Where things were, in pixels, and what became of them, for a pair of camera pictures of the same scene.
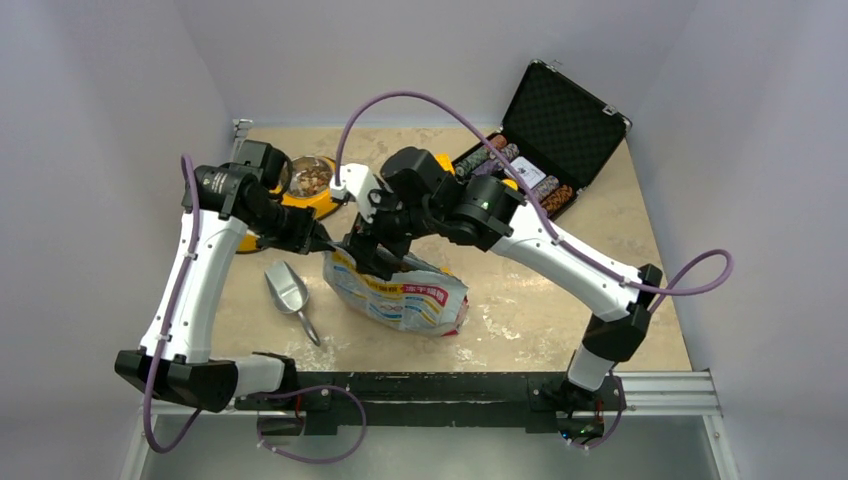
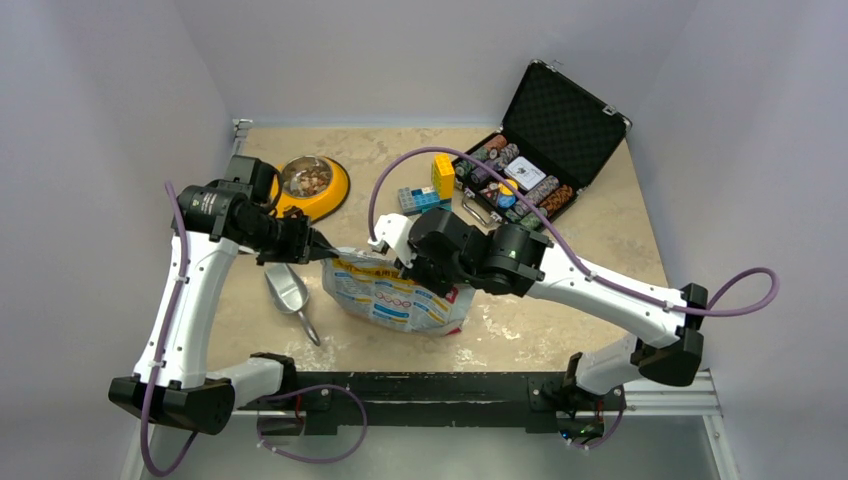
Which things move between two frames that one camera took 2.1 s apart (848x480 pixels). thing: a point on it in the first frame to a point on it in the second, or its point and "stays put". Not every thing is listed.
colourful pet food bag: (421, 297) stays put
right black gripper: (365, 236) to (441, 288)
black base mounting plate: (316, 403) stays put
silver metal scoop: (288, 292) stays put
